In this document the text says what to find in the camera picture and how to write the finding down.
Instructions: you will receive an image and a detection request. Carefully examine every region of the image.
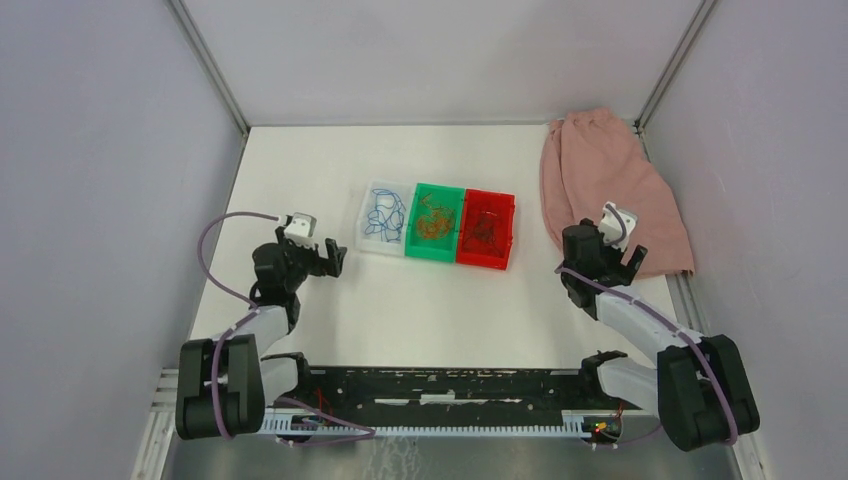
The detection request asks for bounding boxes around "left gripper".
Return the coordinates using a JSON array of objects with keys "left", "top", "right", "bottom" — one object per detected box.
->
[{"left": 275, "top": 226, "right": 346, "bottom": 293}]

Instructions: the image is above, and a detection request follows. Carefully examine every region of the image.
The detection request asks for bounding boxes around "blue cable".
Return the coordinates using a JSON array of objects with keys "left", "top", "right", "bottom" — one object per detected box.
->
[
  {"left": 387, "top": 192, "right": 409, "bottom": 233},
  {"left": 364, "top": 198, "right": 395, "bottom": 240},
  {"left": 367, "top": 188, "right": 407, "bottom": 243}
]

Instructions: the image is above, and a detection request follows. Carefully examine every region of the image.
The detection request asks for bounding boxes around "tan brown cable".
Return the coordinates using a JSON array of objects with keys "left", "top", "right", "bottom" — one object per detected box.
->
[{"left": 417, "top": 192, "right": 460, "bottom": 230}]

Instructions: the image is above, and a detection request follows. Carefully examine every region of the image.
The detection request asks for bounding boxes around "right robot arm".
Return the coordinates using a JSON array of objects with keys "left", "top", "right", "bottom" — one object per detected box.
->
[{"left": 556, "top": 219, "right": 761, "bottom": 452}]

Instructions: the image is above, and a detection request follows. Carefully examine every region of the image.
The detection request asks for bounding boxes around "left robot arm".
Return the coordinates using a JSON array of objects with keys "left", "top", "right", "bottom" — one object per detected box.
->
[{"left": 175, "top": 238, "right": 347, "bottom": 440}]

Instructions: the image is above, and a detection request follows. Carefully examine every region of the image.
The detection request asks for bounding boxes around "clear plastic bin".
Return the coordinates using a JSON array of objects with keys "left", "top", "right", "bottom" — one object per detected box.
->
[{"left": 354, "top": 179, "right": 415, "bottom": 257}]

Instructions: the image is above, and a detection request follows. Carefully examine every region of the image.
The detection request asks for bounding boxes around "green plastic bin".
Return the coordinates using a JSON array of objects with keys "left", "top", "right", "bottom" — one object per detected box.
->
[{"left": 405, "top": 183, "right": 466, "bottom": 263}]

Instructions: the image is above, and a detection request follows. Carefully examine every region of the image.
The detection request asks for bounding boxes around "pink cloth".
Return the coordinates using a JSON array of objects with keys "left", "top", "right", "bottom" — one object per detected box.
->
[{"left": 540, "top": 107, "right": 695, "bottom": 278}]

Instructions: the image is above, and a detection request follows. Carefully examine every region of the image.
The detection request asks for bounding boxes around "red plastic bin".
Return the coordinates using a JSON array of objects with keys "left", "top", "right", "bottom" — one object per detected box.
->
[{"left": 455, "top": 189, "right": 516, "bottom": 271}]

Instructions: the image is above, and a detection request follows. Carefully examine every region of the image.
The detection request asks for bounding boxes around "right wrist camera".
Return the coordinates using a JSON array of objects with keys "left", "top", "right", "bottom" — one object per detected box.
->
[{"left": 598, "top": 202, "right": 638, "bottom": 253}]

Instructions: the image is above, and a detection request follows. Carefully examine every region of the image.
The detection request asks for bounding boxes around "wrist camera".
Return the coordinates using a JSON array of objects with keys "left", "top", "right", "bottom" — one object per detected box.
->
[
  {"left": 598, "top": 202, "right": 638, "bottom": 253},
  {"left": 283, "top": 212, "right": 317, "bottom": 244}
]

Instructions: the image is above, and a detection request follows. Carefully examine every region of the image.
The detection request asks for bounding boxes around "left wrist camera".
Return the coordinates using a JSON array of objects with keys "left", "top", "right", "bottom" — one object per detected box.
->
[{"left": 283, "top": 212, "right": 317, "bottom": 244}]

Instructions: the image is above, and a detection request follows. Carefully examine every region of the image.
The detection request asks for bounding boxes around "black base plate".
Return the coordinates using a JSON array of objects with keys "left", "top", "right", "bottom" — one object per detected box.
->
[{"left": 273, "top": 366, "right": 635, "bottom": 428}]

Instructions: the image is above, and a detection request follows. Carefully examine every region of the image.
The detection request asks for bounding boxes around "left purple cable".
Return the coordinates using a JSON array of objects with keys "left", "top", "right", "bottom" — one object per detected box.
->
[{"left": 197, "top": 211, "right": 378, "bottom": 448}]

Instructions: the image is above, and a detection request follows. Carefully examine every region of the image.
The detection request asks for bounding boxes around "white slotted cable duct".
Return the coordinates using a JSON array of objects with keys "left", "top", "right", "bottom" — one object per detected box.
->
[{"left": 258, "top": 412, "right": 591, "bottom": 439}]

